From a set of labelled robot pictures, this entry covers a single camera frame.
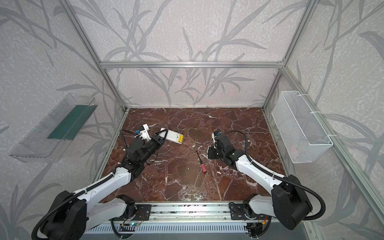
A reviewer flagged white remote control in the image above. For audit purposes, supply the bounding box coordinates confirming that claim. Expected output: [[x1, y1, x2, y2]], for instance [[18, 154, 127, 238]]
[[166, 130, 182, 144]]

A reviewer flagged red handled screwdriver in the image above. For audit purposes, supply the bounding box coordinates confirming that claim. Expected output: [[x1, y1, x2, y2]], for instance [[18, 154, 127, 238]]
[[196, 151, 207, 174]]

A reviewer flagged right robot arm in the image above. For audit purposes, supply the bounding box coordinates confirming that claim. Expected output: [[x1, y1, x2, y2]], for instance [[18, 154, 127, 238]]
[[208, 131, 326, 230]]

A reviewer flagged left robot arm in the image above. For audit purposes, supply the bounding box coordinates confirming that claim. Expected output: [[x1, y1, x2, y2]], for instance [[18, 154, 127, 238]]
[[31, 125, 170, 240]]

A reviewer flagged yellow battery outer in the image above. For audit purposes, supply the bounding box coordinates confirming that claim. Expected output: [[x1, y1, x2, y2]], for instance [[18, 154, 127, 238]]
[[178, 134, 184, 144]]

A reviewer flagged green mat in shelf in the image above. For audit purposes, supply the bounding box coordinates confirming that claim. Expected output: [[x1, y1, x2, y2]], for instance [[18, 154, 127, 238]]
[[48, 105, 97, 141]]

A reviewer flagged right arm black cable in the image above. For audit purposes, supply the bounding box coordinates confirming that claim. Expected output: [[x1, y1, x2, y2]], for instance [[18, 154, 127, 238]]
[[223, 129, 326, 221]]

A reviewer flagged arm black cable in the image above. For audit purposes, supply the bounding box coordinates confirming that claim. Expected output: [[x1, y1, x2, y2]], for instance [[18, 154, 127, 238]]
[[31, 173, 115, 240], [223, 129, 326, 221]]

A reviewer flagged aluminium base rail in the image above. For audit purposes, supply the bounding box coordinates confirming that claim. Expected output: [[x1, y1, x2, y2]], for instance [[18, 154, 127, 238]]
[[61, 201, 317, 224]]

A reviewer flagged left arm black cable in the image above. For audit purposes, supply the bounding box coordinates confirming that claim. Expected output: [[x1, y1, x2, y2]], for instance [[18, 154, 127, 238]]
[[31, 173, 115, 240]]

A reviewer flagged white wire mesh basket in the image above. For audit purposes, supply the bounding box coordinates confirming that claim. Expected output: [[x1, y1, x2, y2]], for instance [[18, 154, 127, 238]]
[[272, 91, 333, 164]]

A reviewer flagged clear plastic wall shelf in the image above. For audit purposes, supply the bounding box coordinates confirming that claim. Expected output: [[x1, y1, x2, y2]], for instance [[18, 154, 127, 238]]
[[9, 94, 97, 163]]

